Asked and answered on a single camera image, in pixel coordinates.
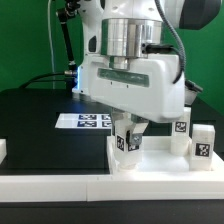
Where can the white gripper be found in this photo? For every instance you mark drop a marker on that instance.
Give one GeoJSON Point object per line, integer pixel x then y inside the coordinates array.
{"type": "Point", "coordinates": [146, 90]}

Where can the white square table top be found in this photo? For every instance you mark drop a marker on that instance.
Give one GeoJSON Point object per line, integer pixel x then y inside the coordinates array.
{"type": "Point", "coordinates": [159, 154]}

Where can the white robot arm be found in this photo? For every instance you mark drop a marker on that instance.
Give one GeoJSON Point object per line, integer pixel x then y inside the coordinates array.
{"type": "Point", "coordinates": [130, 29]}

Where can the white plate with fiducial tags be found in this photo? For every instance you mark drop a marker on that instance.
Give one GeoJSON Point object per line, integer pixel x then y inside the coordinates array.
{"type": "Point", "coordinates": [83, 121]}

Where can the white front fence bar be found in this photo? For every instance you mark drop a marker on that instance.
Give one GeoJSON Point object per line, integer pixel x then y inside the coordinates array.
{"type": "Point", "coordinates": [47, 188]}

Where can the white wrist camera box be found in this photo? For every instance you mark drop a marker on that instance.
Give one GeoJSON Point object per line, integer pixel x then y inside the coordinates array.
{"type": "Point", "coordinates": [191, 92]}

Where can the black camera stand pole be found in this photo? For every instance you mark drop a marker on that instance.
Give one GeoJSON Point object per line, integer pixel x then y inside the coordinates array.
{"type": "Point", "coordinates": [69, 11]}

